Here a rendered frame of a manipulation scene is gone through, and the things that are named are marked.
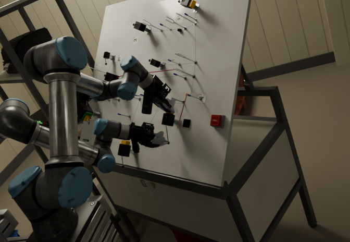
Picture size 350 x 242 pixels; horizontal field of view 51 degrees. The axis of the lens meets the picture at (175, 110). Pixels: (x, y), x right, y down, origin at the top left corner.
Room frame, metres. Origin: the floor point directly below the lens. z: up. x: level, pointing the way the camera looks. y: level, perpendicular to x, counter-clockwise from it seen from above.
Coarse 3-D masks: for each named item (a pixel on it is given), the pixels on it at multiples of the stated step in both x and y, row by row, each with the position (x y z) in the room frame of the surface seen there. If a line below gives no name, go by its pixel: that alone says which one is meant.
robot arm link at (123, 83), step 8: (128, 72) 1.50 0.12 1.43; (136, 72) 1.50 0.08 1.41; (112, 80) 1.52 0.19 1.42; (120, 80) 1.48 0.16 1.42; (128, 80) 1.46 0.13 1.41; (136, 80) 1.47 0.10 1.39; (112, 88) 1.48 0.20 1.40; (120, 88) 1.43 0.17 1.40; (128, 88) 1.42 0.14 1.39; (136, 88) 1.45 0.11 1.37; (120, 96) 1.45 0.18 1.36; (128, 96) 1.43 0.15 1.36
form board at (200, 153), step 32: (128, 0) 2.45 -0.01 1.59; (224, 0) 1.78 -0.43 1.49; (128, 32) 2.30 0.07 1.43; (160, 32) 2.05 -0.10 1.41; (192, 32) 1.85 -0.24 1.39; (224, 32) 1.68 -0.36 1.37; (192, 64) 1.74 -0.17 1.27; (224, 64) 1.58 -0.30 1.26; (224, 96) 1.49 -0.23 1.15; (160, 128) 1.71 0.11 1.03; (192, 128) 1.55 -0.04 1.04; (224, 128) 1.41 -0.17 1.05; (128, 160) 1.79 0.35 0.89; (160, 160) 1.61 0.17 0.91; (192, 160) 1.46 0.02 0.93; (224, 160) 1.33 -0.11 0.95
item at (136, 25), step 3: (135, 24) 2.13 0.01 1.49; (138, 24) 2.10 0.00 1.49; (141, 24) 2.08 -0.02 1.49; (135, 27) 2.11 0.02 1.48; (138, 27) 2.09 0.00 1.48; (141, 27) 2.11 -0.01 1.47; (144, 27) 2.09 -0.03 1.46; (150, 27) 2.14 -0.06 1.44; (141, 30) 2.08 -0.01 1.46; (144, 30) 2.09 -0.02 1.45; (147, 30) 2.15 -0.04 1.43; (150, 30) 2.13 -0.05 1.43; (147, 33) 2.13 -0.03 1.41
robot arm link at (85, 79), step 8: (32, 48) 1.25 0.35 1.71; (24, 56) 1.25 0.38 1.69; (24, 64) 1.24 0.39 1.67; (32, 72) 1.22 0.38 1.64; (80, 72) 1.43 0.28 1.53; (40, 80) 1.26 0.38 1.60; (80, 80) 1.39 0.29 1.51; (88, 80) 1.43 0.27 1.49; (96, 80) 1.47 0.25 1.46; (80, 88) 1.40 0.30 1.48; (88, 88) 1.42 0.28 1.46; (96, 88) 1.45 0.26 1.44; (104, 88) 1.49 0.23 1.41; (96, 96) 1.48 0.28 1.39; (104, 96) 1.50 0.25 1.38; (112, 96) 1.49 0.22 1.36
